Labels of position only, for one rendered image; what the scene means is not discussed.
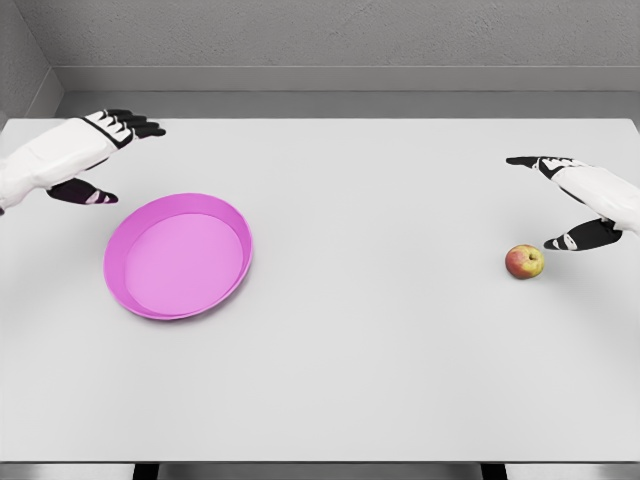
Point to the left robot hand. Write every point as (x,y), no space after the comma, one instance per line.
(75,145)

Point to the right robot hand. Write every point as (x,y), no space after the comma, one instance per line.
(595,192)

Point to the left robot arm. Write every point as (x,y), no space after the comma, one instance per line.
(15,177)

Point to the red yellow apple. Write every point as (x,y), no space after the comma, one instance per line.
(524,260)

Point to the pink round plate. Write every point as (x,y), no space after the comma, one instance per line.
(179,256)

